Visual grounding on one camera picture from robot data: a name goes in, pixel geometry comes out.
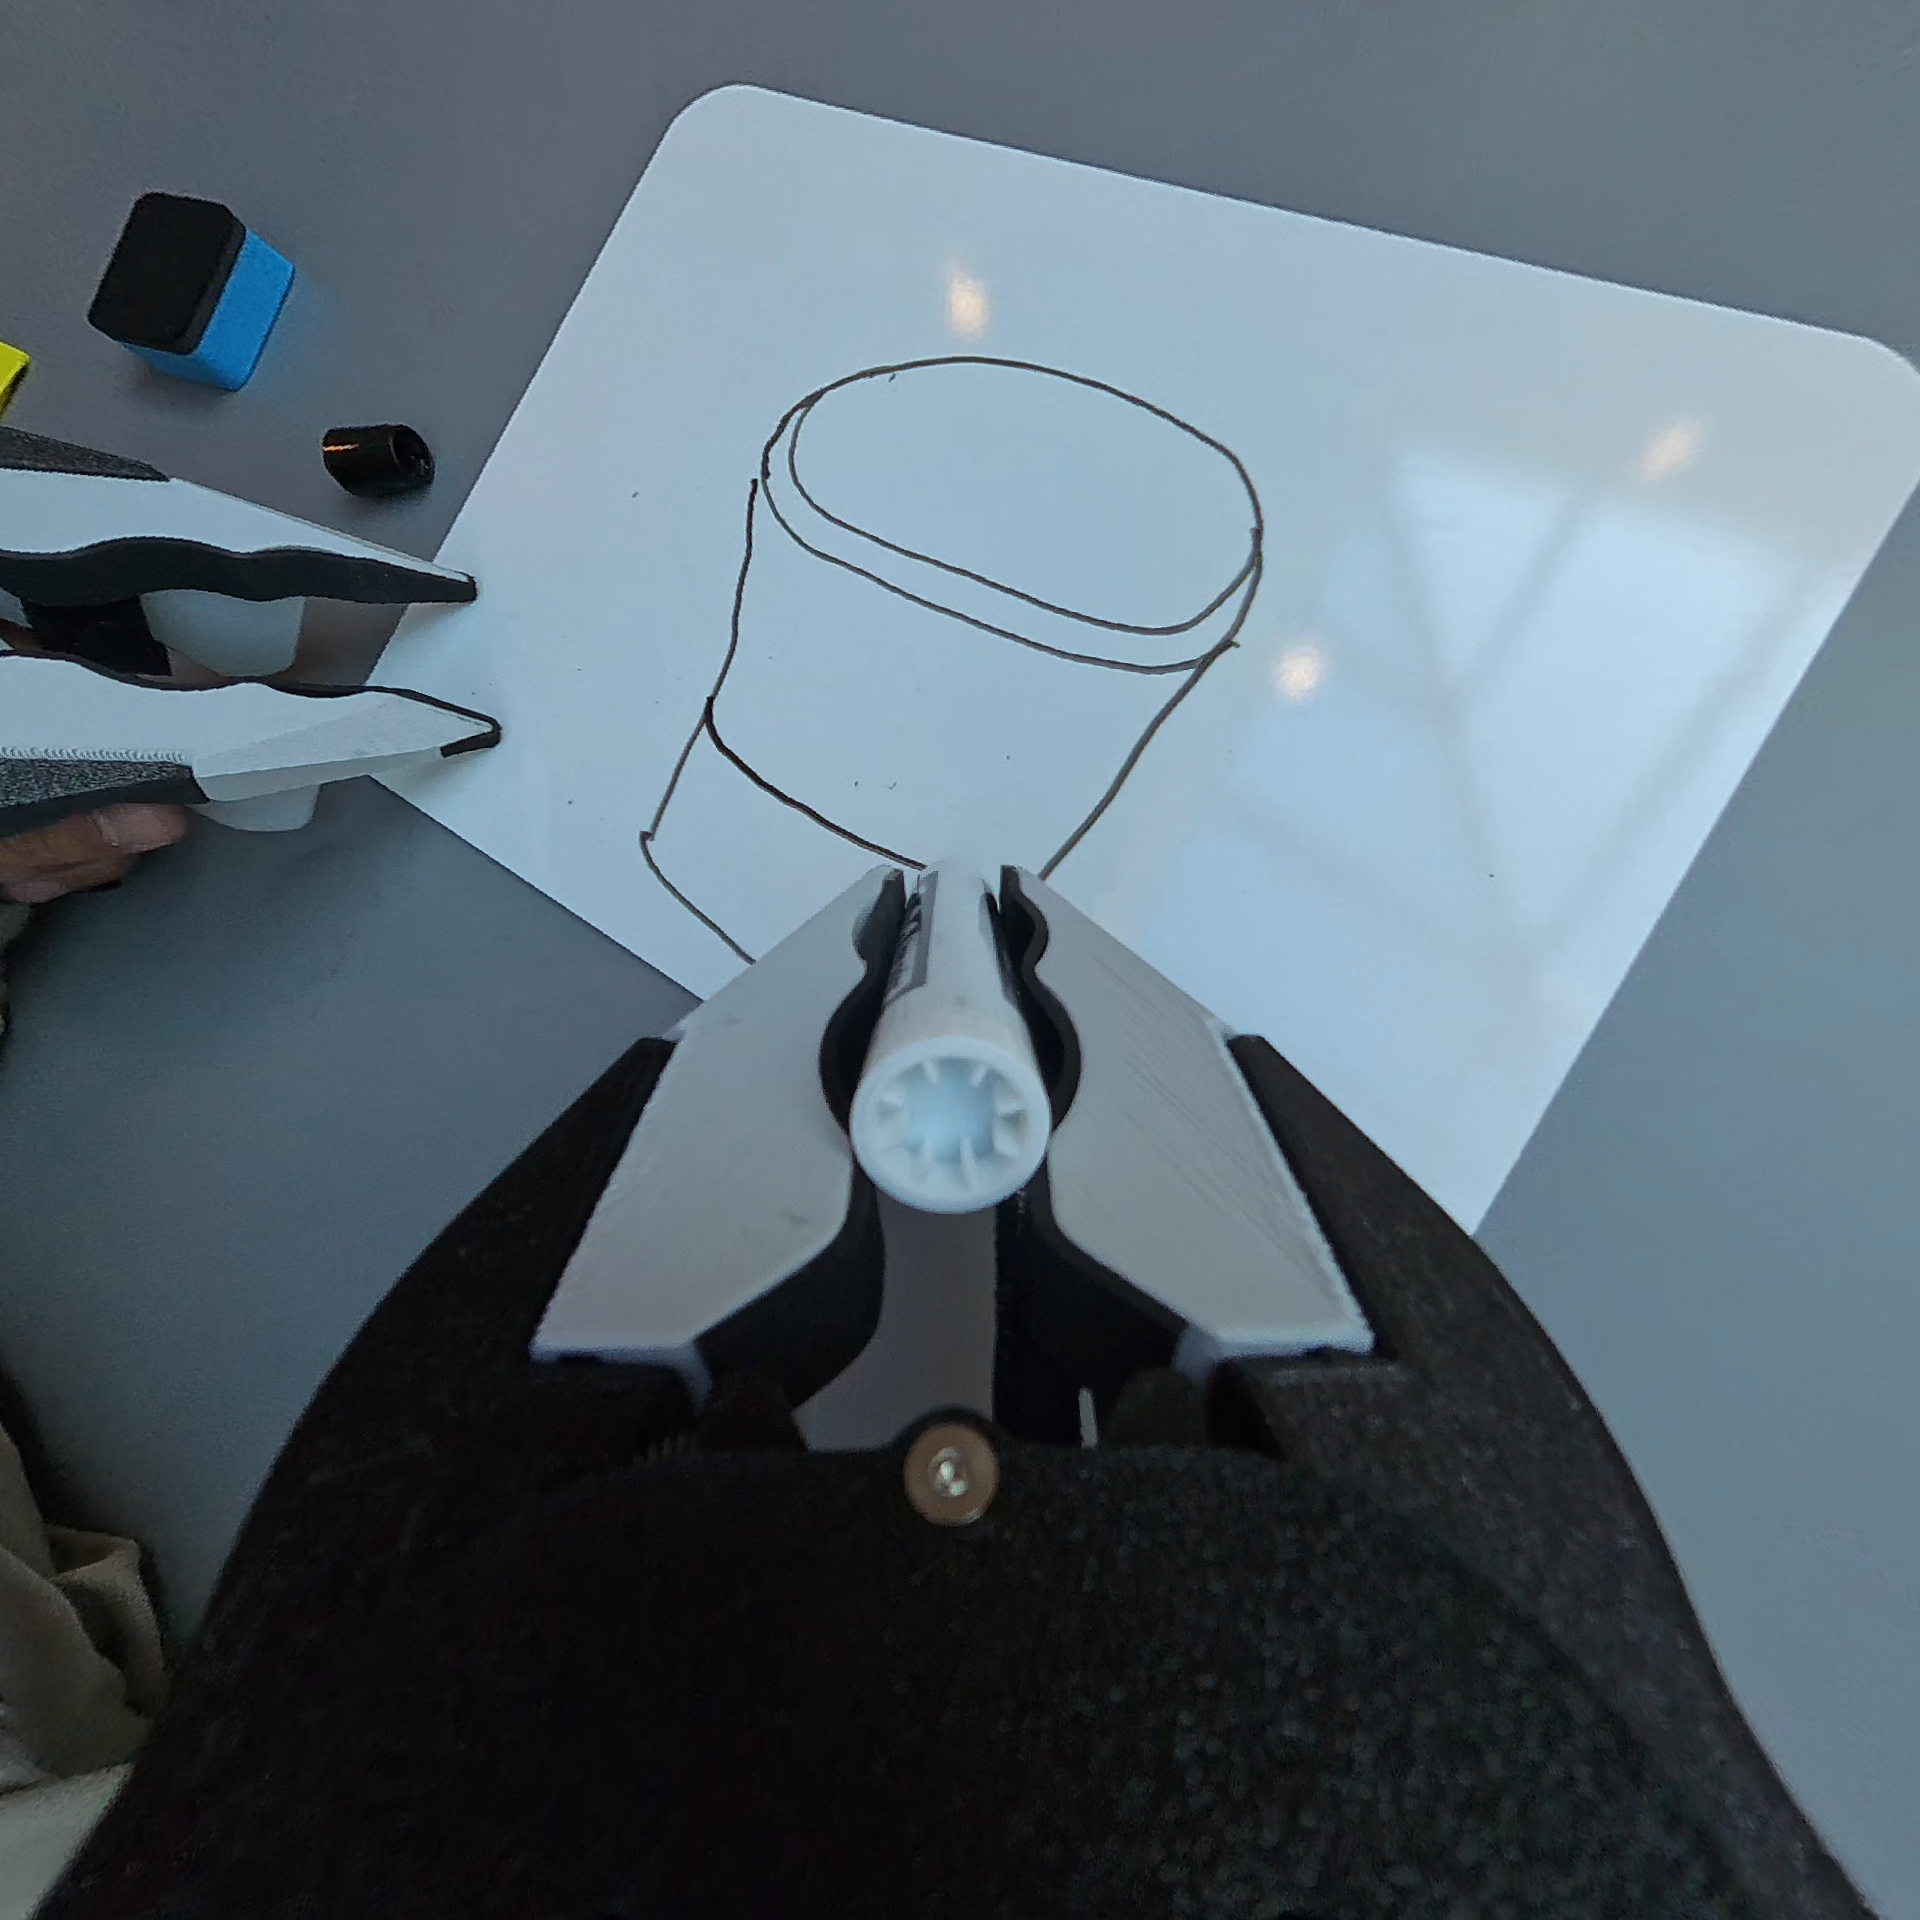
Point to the person's left hand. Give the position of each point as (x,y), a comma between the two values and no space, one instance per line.
(77,848)

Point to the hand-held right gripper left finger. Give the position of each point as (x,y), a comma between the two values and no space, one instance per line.
(706,1200)

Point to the white whiteboard sheet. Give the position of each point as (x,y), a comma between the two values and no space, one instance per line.
(1349,525)

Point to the black marker cap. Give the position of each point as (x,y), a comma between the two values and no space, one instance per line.
(375,457)

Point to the yellow paper note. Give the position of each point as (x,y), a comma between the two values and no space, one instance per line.
(10,376)

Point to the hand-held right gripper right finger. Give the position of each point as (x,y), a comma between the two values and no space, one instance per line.
(1185,1200)

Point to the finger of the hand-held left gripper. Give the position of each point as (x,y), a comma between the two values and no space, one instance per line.
(196,525)
(150,734)

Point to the white dry-erase marker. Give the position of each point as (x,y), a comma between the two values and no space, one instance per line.
(946,1133)

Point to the blue and black whiteboard eraser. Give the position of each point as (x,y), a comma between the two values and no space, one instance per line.
(189,284)

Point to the grey desk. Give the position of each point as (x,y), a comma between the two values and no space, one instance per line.
(300,1125)

